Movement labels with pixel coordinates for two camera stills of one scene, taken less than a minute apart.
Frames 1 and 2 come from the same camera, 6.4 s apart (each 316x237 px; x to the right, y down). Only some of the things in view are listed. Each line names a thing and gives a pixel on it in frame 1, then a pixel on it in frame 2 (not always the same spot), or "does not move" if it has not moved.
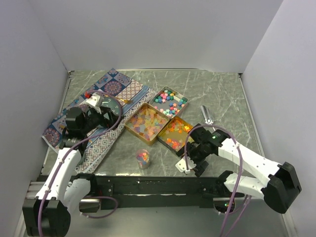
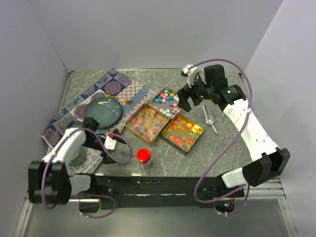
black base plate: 161,191 does not move
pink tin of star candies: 169,102 does not move
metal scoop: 209,119 does not move
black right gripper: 201,168 to 184,94
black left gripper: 105,122 to 104,154
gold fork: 125,101 does not move
